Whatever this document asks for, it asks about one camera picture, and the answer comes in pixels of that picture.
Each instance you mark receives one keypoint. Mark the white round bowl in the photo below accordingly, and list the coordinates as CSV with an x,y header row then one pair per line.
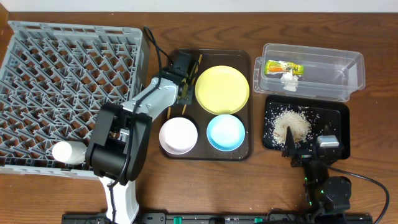
x,y
178,136

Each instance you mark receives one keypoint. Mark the black rectangular tray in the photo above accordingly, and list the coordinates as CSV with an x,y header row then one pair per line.
x,y
324,117

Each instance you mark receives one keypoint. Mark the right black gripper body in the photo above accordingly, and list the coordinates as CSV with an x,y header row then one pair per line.
x,y
304,158

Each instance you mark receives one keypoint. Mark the light blue round bowl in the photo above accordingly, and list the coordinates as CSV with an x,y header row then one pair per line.
x,y
225,132

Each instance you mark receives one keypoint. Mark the white paper cup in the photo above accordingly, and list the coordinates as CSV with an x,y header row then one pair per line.
x,y
69,152

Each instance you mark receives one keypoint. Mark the yellow round plate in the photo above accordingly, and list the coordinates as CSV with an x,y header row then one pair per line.
x,y
222,90

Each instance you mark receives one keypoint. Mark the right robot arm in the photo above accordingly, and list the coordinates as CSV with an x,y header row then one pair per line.
x,y
327,195

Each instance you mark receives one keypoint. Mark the grey plastic dish rack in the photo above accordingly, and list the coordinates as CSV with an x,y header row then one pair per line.
x,y
54,80

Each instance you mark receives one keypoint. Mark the clear plastic bin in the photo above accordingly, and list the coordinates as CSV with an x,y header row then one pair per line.
x,y
329,74

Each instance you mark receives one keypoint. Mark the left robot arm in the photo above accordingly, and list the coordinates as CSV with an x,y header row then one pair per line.
x,y
118,144

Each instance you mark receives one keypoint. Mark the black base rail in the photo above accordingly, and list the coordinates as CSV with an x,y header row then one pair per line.
x,y
278,217

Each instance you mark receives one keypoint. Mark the yellow snack wrapper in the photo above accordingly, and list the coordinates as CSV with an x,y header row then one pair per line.
x,y
274,67

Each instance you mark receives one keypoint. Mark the wooden chopstick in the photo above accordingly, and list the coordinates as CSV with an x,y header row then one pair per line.
x,y
193,82
168,113

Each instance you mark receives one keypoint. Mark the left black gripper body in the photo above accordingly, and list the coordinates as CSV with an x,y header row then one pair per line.
x,y
189,86

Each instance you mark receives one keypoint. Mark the white tissue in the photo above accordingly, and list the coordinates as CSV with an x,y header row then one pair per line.
x,y
290,81

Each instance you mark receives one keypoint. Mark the rice pile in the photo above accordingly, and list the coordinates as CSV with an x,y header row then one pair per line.
x,y
301,122

